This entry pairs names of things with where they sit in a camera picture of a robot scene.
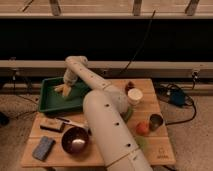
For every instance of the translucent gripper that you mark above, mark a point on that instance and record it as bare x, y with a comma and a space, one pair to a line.
69, 79

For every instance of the green plastic tray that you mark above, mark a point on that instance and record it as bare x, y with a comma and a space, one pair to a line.
53, 102

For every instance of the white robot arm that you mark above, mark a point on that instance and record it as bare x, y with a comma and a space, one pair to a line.
103, 107

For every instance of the purple bowl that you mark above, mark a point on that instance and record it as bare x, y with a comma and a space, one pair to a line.
75, 140

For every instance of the wooden brush block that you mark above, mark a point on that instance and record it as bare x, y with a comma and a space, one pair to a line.
52, 124

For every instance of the blue sponge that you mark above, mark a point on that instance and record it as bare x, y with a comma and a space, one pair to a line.
43, 148

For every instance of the green cucumber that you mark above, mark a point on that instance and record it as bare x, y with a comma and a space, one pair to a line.
128, 114

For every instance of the dark red small fruit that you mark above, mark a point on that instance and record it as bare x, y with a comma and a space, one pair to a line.
129, 86

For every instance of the white cup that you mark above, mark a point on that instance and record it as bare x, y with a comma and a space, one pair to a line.
135, 96

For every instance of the orange tomato toy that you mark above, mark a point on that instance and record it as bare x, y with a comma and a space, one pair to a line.
142, 128

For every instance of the green small cup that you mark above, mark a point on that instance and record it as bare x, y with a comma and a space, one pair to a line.
141, 141

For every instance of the blue power adapter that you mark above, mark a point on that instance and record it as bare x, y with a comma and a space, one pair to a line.
177, 98

